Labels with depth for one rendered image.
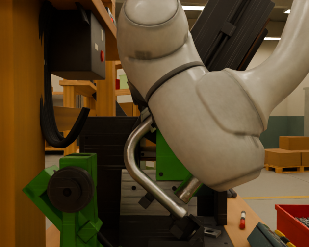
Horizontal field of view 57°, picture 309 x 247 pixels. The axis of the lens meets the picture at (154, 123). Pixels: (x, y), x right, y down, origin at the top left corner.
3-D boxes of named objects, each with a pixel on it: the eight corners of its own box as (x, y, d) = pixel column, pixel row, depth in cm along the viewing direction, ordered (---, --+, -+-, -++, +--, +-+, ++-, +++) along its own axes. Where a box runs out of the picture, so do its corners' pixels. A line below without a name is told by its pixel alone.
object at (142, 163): (146, 200, 116) (146, 116, 115) (139, 229, 85) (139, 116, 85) (101, 199, 116) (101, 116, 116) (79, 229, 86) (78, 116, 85)
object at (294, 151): (299, 165, 722) (299, 135, 720) (324, 171, 644) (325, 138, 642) (256, 167, 694) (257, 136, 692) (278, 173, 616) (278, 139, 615)
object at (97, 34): (107, 80, 87) (107, 30, 86) (92, 71, 70) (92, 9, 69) (66, 80, 87) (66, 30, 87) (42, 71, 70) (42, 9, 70)
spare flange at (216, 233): (198, 233, 83) (198, 231, 83) (203, 229, 86) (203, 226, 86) (216, 238, 80) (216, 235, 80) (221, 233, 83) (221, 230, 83)
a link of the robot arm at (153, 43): (110, 58, 51) (145, 118, 47) (94, -10, 36) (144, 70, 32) (163, 34, 53) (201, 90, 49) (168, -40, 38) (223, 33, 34)
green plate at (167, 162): (196, 182, 83) (194, 112, 88) (199, 180, 75) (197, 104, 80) (156, 181, 83) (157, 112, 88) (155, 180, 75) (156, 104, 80)
